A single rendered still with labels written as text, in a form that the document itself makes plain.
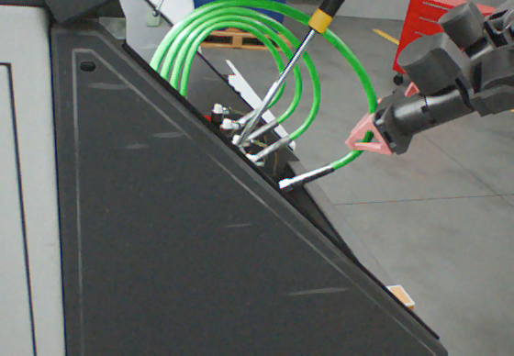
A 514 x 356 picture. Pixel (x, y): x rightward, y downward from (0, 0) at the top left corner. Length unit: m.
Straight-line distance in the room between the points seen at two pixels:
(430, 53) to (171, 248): 0.41
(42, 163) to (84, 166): 0.04
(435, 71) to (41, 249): 0.53
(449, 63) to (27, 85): 0.51
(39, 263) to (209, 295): 0.20
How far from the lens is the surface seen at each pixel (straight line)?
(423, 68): 0.75
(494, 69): 0.76
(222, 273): 0.64
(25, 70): 0.50
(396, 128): 0.82
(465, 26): 1.03
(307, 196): 1.27
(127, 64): 0.50
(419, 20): 5.26
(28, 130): 0.52
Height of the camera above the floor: 1.58
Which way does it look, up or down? 27 degrees down
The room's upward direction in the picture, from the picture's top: 9 degrees clockwise
